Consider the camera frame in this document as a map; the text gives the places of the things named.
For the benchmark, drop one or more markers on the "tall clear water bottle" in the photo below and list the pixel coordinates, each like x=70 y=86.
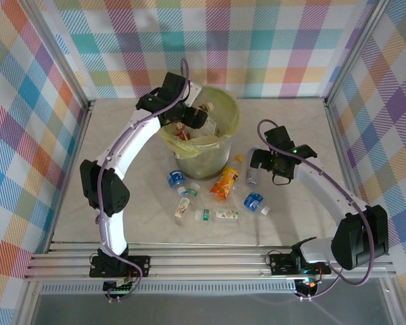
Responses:
x=252 y=177

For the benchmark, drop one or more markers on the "red label plastic bottle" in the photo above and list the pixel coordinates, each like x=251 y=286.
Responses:
x=182 y=135

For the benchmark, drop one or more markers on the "blue label plastic bottle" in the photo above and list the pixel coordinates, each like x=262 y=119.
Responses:
x=253 y=201
x=175 y=177

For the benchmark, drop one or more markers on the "small green label bottle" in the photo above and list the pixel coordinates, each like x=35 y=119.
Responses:
x=192 y=192

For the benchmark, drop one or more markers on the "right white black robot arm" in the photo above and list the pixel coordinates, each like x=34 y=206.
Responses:
x=325 y=189

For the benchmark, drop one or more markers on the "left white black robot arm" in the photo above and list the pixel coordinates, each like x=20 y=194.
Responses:
x=135 y=139

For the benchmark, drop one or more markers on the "yellow plastic bin liner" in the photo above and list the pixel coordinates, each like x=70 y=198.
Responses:
x=189 y=149

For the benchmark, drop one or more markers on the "translucent green plastic bin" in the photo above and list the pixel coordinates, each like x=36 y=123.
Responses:
x=203 y=166

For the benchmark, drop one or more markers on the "yellow bottle cap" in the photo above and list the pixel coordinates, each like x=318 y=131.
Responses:
x=239 y=157

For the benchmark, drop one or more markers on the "orange label juice bottle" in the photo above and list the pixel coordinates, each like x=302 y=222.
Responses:
x=223 y=184

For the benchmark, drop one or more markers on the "clear bottle green white label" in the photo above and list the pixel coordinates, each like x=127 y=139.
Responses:
x=220 y=215

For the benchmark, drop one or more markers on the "plaid pastel fabric panel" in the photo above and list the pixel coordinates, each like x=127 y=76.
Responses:
x=13 y=118
x=399 y=118
x=240 y=40

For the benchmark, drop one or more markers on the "slotted metal strip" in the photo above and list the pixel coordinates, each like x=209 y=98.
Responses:
x=206 y=288

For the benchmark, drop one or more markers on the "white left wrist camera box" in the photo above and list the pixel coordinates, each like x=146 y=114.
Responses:
x=193 y=93

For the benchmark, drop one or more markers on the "aluminium side rail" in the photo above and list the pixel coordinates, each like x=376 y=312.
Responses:
x=79 y=135
x=346 y=152

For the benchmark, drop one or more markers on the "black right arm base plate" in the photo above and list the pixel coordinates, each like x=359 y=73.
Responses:
x=281 y=264

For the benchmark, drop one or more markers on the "aluminium mounting rail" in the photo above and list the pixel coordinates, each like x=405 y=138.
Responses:
x=206 y=264

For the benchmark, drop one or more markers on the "aluminium frame post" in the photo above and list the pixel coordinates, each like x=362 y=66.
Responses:
x=59 y=57
x=355 y=50

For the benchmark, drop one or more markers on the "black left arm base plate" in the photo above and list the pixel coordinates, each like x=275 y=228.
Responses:
x=142 y=264

